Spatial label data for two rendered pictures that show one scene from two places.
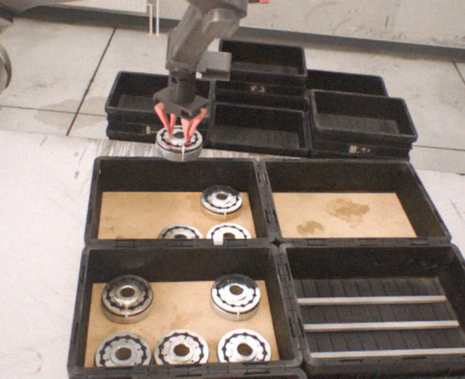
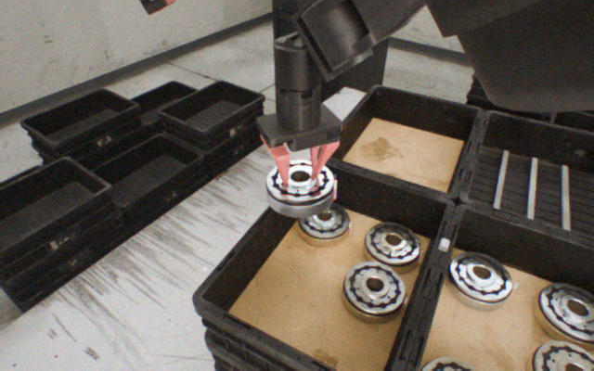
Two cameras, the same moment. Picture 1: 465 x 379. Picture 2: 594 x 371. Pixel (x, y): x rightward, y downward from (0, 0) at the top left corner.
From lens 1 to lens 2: 1.01 m
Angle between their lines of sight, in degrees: 39
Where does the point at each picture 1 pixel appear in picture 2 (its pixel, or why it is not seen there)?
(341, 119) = (192, 120)
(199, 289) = (447, 308)
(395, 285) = (481, 168)
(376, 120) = (213, 107)
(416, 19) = (125, 44)
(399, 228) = (416, 135)
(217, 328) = (513, 319)
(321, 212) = (373, 164)
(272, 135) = (150, 169)
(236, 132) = (120, 188)
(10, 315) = not seen: outside the picture
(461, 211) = not seen: hidden behind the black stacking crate
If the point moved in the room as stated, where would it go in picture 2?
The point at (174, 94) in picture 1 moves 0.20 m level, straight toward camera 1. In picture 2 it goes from (309, 115) to (476, 165)
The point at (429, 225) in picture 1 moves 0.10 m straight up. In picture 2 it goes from (445, 114) to (455, 80)
